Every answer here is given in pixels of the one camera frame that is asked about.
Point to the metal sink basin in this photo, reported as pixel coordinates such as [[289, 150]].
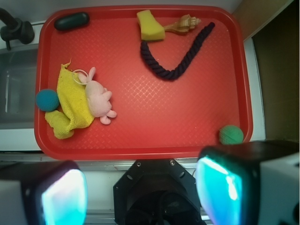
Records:
[[17, 87]]

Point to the pink plush bunny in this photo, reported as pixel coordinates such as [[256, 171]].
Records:
[[98, 97]]

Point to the dark green oval stone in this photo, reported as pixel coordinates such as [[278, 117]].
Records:
[[72, 21]]

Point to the black faucet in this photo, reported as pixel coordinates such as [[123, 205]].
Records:
[[15, 29]]

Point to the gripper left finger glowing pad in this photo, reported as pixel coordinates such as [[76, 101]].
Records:
[[43, 193]]

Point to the green foam ball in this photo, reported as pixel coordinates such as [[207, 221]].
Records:
[[231, 134]]

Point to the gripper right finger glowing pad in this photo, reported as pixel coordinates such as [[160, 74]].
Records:
[[254, 183]]

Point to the yellow cloth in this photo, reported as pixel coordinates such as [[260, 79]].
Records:
[[74, 113]]

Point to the blue foam ball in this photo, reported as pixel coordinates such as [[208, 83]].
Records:
[[47, 100]]

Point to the tan conch shell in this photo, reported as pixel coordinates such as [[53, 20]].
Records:
[[183, 25]]

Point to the red plastic tray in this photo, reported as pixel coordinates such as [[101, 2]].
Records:
[[155, 118]]

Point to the yellow sponge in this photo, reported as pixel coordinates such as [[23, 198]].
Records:
[[151, 29]]

